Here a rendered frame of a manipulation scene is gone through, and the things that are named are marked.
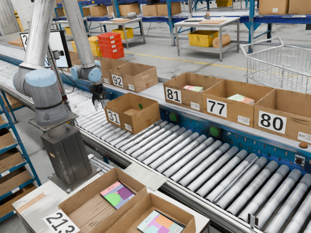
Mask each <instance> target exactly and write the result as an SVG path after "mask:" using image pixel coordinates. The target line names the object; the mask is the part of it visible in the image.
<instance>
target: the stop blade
mask: <svg viewBox="0 0 311 233"><path fill-rule="evenodd" d="M257 160H258V157H256V158H255V159H254V160H253V161H252V163H251V164H250V165H249V166H248V167H247V168H246V169H245V170H244V171H243V172H242V173H241V174H240V175H239V176H238V177H237V178H236V179H235V180H234V181H233V182H232V183H231V184H230V185H229V186H228V187H227V188H226V189H225V190H224V191H223V192H222V193H221V194H220V195H219V196H218V197H217V198H216V199H215V200H214V205H215V204H216V203H217V202H218V201H219V200H220V199H221V197H222V196H223V195H224V194H225V193H226V192H227V191H228V190H229V189H230V188H231V187H232V186H233V185H234V184H235V183H236V182H237V181H238V180H239V179H240V178H241V177H242V176H243V175H244V174H245V173H246V171H247V170H248V169H249V168H250V167H251V166H252V165H253V164H254V163H255V162H256V161H257Z"/></svg>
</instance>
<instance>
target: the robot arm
mask: <svg viewBox="0 0 311 233"><path fill-rule="evenodd" d="M61 2H62V6H63V8H64V12H65V15H66V18H67V21H68V24H69V27H70V30H71V34H72V37H73V40H74V43H75V46H76V49H77V52H78V56H79V59H80V61H81V65H79V66H74V67H72V68H71V70H70V71H71V76H72V78H73V79H74V80H80V79H81V80H87V81H90V83H91V85H92V86H93V88H91V89H90V90H89V91H90V93H93V96H92V103H93V106H94V108H95V110H96V111H98V109H97V108H99V105H98V101H100V102H101V104H102V108H103V109H104V108H105V105H107V103H106V102H105V101H104V100H105V99H106V98H107V97H106V96H107V94H106V92H105V91H103V88H102V87H103V84H102V83H103V78H102V71H101V65H100V61H97V60H94V57H93V53H92V50H91V47H90V43H89V40H88V37H87V33H86V29H85V26H84V23H83V19H82V16H81V12H80V9H79V5H78V2H77V0H61ZM55 4H56V0H34V5H33V11H32V16H31V23H30V29H29V34H28V40H27V45H26V51H25V58H24V62H23V63H21V64H19V69H18V71H17V72H16V73H15V74H14V76H13V78H12V84H13V86H14V88H15V89H16V90H17V91H18V92H19V93H21V94H23V95H26V96H28V97H30V98H32V100H33V103H34V105H35V108H36V113H35V121H36V123H37V124H38V125H52V124H56V123H60V122H62V121H64V120H66V119H67V118H68V117H69V116H70V112H69V110H68V108H67V107H66V105H65V104H64V103H63V100H62V96H61V93H60V89H59V85H58V82H57V78H56V75H55V73H54V71H53V70H51V69H45V67H44V64H45V58H46V53H47V48H48V43H49V37H50V30H51V25H52V20H53V15H54V9H55ZM105 94H106V95H105Z"/></svg>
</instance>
